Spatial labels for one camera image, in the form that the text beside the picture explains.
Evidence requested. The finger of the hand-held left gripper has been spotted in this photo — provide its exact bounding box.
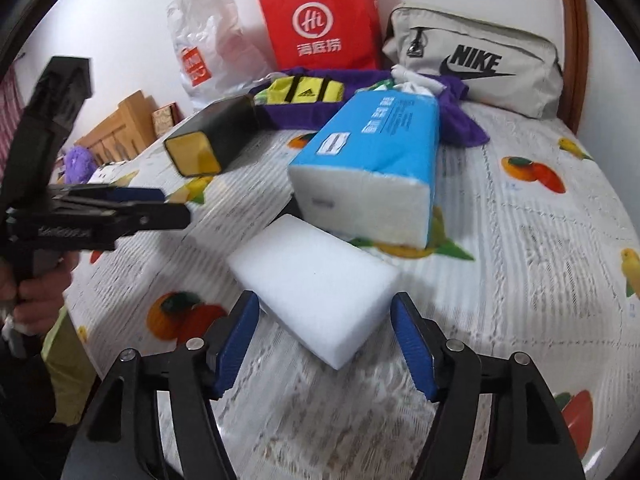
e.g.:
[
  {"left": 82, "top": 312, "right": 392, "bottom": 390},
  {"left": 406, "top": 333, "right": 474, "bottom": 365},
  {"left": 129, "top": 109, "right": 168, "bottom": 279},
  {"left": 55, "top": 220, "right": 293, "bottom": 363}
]
[
  {"left": 49, "top": 183, "right": 167, "bottom": 208},
  {"left": 115, "top": 201, "right": 192, "bottom": 237}
]

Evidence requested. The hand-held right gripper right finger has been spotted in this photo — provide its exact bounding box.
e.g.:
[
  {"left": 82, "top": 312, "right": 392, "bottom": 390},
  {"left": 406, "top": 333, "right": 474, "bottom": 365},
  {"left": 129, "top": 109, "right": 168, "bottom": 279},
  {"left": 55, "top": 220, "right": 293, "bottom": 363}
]
[{"left": 391, "top": 291, "right": 586, "bottom": 480}]

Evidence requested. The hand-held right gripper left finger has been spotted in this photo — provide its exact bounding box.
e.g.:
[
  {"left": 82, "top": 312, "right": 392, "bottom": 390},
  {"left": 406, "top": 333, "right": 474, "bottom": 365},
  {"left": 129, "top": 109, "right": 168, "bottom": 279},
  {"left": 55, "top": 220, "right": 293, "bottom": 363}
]
[{"left": 60, "top": 290, "right": 261, "bottom": 480}]

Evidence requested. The white foam block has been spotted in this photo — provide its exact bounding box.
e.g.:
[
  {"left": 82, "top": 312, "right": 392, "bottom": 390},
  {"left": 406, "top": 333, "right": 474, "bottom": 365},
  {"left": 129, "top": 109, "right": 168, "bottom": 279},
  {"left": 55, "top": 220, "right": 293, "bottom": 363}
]
[{"left": 227, "top": 213, "right": 403, "bottom": 371}]

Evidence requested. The person's left forearm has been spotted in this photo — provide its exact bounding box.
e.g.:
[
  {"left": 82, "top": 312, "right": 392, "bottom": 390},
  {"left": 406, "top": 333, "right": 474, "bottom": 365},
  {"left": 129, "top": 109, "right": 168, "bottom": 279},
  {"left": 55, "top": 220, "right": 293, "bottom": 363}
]
[{"left": 0, "top": 332, "right": 66, "bottom": 461}]

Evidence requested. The person's left hand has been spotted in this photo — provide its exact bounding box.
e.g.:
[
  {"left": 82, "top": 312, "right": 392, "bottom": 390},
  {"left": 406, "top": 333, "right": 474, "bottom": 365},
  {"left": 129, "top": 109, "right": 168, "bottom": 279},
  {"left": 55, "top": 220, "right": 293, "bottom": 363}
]
[{"left": 0, "top": 251, "right": 81, "bottom": 337}]

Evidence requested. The white spotted plush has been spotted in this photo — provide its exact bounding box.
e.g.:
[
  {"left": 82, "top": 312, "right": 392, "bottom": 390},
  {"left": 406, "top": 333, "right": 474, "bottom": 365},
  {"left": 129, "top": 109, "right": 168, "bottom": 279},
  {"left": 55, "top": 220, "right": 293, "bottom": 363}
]
[{"left": 87, "top": 161, "right": 129, "bottom": 184}]

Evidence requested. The pink striped curtain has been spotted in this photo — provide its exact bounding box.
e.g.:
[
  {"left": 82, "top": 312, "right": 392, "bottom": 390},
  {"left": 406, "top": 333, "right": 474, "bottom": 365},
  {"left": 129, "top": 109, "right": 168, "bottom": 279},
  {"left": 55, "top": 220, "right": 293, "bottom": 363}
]
[{"left": 0, "top": 66, "right": 27, "bottom": 137}]

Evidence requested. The purple plush toy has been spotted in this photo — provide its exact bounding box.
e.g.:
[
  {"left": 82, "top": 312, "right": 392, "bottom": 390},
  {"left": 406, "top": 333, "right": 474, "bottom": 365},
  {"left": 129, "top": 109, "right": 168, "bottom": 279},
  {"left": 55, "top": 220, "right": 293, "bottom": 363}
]
[{"left": 62, "top": 146, "right": 97, "bottom": 185}]

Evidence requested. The wooden headboard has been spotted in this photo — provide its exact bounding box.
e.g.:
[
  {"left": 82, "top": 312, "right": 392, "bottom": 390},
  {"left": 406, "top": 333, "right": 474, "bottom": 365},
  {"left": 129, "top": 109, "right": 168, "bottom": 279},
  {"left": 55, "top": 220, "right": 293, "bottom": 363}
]
[{"left": 75, "top": 90, "right": 159, "bottom": 167}]

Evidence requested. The small patterned box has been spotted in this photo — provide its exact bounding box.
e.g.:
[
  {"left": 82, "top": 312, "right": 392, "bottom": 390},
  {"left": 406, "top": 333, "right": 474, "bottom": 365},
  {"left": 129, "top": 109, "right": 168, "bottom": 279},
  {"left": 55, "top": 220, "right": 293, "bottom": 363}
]
[{"left": 151, "top": 102, "right": 182, "bottom": 139}]

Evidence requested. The dark box with yellow end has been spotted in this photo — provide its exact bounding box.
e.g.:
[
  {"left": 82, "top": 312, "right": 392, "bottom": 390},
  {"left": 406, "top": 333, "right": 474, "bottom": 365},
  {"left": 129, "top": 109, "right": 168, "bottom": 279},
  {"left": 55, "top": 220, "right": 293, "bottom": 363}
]
[{"left": 163, "top": 94, "right": 261, "bottom": 177}]

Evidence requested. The fruit printed bedsheet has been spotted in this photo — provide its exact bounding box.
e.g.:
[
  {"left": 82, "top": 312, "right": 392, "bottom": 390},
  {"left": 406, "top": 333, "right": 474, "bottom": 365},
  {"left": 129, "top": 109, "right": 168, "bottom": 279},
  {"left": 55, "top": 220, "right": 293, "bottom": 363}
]
[{"left": 65, "top": 95, "right": 640, "bottom": 480}]

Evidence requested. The yellow-green garment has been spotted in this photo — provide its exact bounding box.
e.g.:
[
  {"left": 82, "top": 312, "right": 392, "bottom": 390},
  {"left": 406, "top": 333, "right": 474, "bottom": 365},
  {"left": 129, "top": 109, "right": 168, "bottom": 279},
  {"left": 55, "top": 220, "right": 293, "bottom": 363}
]
[{"left": 41, "top": 305, "right": 97, "bottom": 427}]

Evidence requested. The white plastic bag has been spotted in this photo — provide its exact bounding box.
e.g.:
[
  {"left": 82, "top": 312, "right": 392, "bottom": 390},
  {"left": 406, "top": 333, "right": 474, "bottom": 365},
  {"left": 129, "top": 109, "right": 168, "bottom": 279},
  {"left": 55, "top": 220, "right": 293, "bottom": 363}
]
[{"left": 166, "top": 0, "right": 274, "bottom": 112}]

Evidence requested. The purple cloth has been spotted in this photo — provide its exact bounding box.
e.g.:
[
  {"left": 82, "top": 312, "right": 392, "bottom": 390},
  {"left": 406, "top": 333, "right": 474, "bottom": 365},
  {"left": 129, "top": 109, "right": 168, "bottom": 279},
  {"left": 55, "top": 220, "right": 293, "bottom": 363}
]
[{"left": 248, "top": 66, "right": 491, "bottom": 149}]

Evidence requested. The blue tissue pack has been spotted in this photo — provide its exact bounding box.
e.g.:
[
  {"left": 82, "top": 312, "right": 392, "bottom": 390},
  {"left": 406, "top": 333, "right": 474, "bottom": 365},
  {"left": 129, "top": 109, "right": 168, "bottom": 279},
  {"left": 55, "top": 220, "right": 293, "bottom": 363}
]
[{"left": 286, "top": 65, "right": 447, "bottom": 250}]

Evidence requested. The yellow and black pouch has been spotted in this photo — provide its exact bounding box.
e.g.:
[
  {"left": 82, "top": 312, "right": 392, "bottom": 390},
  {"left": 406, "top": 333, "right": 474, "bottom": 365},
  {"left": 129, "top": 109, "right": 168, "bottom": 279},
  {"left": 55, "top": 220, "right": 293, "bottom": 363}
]
[{"left": 265, "top": 74, "right": 346, "bottom": 107}]

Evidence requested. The red paper bag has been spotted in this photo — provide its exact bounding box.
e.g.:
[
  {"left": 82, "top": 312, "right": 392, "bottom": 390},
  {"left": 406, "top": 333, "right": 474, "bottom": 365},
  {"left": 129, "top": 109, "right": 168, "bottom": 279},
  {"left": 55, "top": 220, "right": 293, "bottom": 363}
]
[{"left": 256, "top": 0, "right": 384, "bottom": 72}]

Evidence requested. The grey zip pouch bag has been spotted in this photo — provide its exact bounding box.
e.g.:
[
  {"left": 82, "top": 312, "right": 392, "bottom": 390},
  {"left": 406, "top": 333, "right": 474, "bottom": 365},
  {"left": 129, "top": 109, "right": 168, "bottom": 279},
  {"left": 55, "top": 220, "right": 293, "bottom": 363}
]
[{"left": 381, "top": 2, "right": 564, "bottom": 120}]

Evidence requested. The brown wooden bed frame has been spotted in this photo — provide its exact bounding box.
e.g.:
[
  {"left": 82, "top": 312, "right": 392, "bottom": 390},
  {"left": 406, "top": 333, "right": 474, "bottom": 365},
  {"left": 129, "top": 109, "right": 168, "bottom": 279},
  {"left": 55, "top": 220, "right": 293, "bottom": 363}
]
[{"left": 555, "top": 0, "right": 590, "bottom": 134}]

